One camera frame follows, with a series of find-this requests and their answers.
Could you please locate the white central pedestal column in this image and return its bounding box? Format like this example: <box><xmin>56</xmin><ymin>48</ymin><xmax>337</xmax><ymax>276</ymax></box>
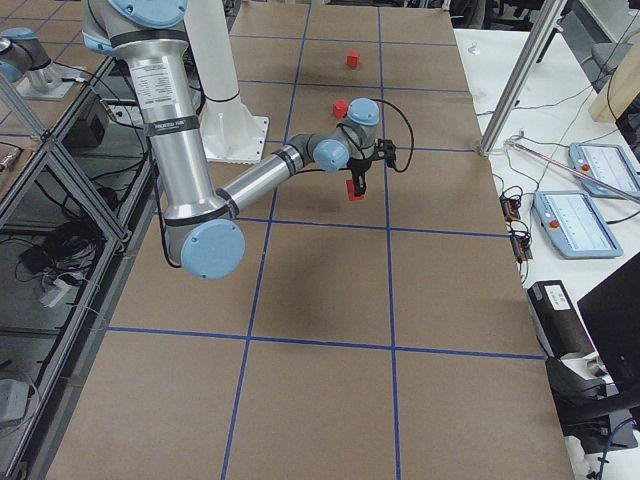
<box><xmin>184</xmin><ymin>0</ymin><xmax>269</xmax><ymax>164</ymax></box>

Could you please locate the small electronics board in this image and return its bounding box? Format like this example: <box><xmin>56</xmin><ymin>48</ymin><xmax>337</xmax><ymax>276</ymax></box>
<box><xmin>499</xmin><ymin>186</ymin><xmax>532</xmax><ymax>264</ymax></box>

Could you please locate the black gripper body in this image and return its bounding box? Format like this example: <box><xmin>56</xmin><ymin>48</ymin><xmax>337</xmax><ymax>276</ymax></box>
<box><xmin>347</xmin><ymin>158</ymin><xmax>373</xmax><ymax>181</ymax></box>

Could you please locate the metal rod with handle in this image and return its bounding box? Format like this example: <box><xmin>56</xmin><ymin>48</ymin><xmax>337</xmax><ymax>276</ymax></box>
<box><xmin>505</xmin><ymin>136</ymin><xmax>639</xmax><ymax>203</ymax></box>

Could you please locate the grey power adapter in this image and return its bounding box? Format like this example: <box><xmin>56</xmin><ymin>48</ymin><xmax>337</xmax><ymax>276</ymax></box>
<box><xmin>1</xmin><ymin>378</ymin><xmax>30</xmax><ymax>427</ymax></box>

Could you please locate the red block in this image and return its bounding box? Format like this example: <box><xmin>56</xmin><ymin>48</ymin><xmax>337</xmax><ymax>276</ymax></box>
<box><xmin>346</xmin><ymin>50</ymin><xmax>360</xmax><ymax>69</ymax></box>
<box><xmin>346</xmin><ymin>179</ymin><xmax>365</xmax><ymax>202</ymax></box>
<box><xmin>332</xmin><ymin>99</ymin><xmax>349</xmax><ymax>119</ymax></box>

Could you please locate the black box with label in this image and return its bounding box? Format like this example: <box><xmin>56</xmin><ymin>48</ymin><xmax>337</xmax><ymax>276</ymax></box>
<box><xmin>526</xmin><ymin>280</ymin><xmax>595</xmax><ymax>359</ymax></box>

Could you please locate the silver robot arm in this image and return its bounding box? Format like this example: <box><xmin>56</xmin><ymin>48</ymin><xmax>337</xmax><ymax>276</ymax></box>
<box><xmin>83</xmin><ymin>1</ymin><xmax>379</xmax><ymax>280</ymax></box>

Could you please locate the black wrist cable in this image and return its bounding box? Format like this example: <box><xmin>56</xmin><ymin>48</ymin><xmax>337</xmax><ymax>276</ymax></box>
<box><xmin>339</xmin><ymin>97</ymin><xmax>415</xmax><ymax>174</ymax></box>

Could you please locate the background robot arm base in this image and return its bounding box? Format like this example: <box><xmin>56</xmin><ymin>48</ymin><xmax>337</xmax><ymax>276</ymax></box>
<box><xmin>1</xmin><ymin>27</ymin><xmax>81</xmax><ymax>101</ymax></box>

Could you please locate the near teach pendant tablet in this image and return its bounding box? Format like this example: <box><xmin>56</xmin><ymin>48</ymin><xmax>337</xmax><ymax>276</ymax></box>
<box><xmin>533</xmin><ymin>191</ymin><xmax>623</xmax><ymax>260</ymax></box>

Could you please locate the far teach pendant tablet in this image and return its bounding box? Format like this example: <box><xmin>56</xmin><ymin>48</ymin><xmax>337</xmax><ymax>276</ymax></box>
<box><xmin>569</xmin><ymin>143</ymin><xmax>639</xmax><ymax>198</ymax></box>

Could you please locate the aluminium frame post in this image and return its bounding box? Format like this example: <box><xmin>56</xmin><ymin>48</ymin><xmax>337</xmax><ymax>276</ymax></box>
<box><xmin>479</xmin><ymin>0</ymin><xmax>568</xmax><ymax>157</ymax></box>

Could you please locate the teach pendant tablet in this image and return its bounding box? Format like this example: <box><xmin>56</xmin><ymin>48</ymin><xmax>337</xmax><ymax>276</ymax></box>
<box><xmin>569</xmin><ymin>143</ymin><xmax>639</xmax><ymax>198</ymax></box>
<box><xmin>533</xmin><ymin>191</ymin><xmax>623</xmax><ymax>260</ymax></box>

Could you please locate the black monitor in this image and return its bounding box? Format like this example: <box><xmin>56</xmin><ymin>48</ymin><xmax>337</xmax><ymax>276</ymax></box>
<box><xmin>578</xmin><ymin>254</ymin><xmax>639</xmax><ymax>389</ymax></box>

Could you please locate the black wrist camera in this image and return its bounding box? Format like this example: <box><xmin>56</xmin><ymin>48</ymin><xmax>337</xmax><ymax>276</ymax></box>
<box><xmin>376</xmin><ymin>139</ymin><xmax>397</xmax><ymax>169</ymax></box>

